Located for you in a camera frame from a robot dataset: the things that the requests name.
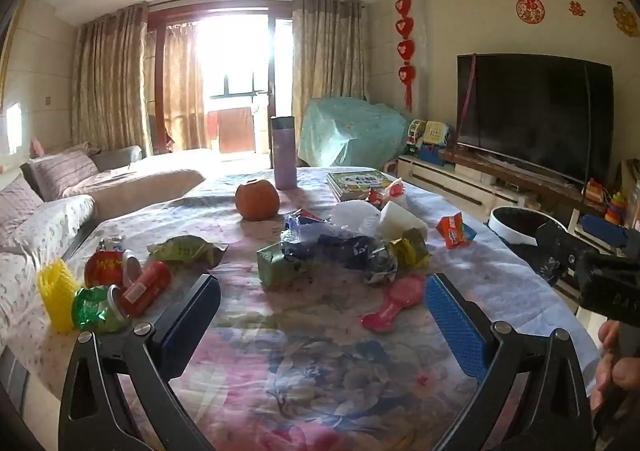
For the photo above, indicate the blue plastic bag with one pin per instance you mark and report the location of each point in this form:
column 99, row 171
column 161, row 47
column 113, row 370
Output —
column 345, row 248

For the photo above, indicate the orange fruit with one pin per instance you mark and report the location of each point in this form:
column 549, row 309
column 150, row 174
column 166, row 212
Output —
column 257, row 201

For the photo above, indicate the yellow green toy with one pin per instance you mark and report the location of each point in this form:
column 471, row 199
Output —
column 437, row 133

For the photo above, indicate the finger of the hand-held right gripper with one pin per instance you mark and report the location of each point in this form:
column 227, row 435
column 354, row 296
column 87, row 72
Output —
column 560, row 248
column 605, row 233

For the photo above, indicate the green snack wrapper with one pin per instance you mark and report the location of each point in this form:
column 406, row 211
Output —
column 182, row 248

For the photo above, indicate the red snack packet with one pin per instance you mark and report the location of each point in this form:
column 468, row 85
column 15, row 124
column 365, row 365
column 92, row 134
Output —
column 455, row 231

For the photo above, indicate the red heart hanging decoration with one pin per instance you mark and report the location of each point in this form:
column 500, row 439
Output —
column 405, row 51

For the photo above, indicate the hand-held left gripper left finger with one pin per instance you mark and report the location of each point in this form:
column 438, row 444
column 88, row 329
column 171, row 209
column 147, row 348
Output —
column 192, row 316

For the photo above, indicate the brown bag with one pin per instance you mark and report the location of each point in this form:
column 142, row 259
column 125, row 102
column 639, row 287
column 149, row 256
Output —
column 631, row 178

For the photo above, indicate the yellow figure wall sticker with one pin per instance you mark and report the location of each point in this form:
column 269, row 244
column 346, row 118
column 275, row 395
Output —
column 627, row 18

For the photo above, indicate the brown wooden board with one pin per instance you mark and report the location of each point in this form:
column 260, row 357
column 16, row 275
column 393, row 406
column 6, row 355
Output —
column 505, row 166

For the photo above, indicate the grey cushion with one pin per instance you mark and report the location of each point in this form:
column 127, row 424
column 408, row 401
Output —
column 117, row 157

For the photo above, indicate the beige patterned curtain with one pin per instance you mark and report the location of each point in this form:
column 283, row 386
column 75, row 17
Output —
column 182, row 86
column 110, row 81
column 327, row 61

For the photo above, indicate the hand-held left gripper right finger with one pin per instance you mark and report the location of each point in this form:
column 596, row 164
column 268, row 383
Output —
column 455, row 326

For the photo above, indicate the yellow green wrapper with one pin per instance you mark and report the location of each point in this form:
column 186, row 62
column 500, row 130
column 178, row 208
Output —
column 407, row 251

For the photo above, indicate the white red toy bus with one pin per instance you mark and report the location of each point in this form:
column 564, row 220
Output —
column 414, row 136

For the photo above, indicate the red towel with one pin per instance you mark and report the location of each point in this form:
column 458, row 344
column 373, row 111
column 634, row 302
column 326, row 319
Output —
column 237, row 131

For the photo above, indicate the purple thermos bottle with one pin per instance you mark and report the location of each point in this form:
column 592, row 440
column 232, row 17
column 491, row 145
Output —
column 285, row 156

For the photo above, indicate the white plastic bag red print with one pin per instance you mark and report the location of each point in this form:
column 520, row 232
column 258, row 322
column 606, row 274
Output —
column 392, row 192

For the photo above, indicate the wooden balcony door frame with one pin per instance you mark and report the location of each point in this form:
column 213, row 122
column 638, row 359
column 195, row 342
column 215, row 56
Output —
column 159, row 81

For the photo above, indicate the person's right hand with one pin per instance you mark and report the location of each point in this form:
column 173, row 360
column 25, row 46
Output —
column 627, row 373

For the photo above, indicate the small foil wrapper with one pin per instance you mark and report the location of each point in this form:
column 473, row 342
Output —
column 111, row 243

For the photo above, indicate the pink striped pillow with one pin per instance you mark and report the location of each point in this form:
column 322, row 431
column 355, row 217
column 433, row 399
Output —
column 62, row 171
column 17, row 211

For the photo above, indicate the black flat television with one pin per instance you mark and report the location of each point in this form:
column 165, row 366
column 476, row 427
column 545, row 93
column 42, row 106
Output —
column 535, row 116

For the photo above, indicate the sofa with floral cover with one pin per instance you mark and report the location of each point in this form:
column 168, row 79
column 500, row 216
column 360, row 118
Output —
column 135, row 186

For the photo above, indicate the green carton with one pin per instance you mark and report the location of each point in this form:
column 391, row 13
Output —
column 275, row 266

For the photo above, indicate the green can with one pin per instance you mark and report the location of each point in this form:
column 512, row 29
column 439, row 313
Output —
column 95, row 311

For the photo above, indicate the small red can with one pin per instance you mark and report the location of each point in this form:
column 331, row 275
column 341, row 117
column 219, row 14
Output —
column 145, row 288

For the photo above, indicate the small red wall sticker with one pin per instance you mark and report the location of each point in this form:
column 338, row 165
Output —
column 577, row 8

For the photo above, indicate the large red can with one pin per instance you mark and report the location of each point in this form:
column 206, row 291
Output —
column 102, row 271

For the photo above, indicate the small red blue wrapper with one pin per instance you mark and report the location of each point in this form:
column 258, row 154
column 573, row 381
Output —
column 302, row 218

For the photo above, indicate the white waste bin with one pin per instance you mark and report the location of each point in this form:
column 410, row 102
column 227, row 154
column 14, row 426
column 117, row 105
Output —
column 497, row 226

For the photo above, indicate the white television cabinet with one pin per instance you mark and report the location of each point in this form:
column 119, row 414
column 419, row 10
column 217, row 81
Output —
column 450, row 181

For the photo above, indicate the round red paper-cut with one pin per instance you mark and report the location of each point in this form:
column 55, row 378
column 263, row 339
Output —
column 530, row 9

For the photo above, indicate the pink plastic toy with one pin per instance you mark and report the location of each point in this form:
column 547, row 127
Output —
column 395, row 303

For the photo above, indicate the pink toy kettle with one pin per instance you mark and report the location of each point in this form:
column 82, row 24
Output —
column 391, row 167

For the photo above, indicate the blue toy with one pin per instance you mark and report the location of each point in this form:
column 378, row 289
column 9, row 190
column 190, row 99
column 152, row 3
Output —
column 432, row 155

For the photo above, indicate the turquoise cover cloth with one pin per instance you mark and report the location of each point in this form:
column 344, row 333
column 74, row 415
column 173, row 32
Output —
column 350, row 136

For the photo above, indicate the orange toy phone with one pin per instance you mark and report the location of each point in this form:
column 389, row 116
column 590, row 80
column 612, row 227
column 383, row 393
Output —
column 595, row 191

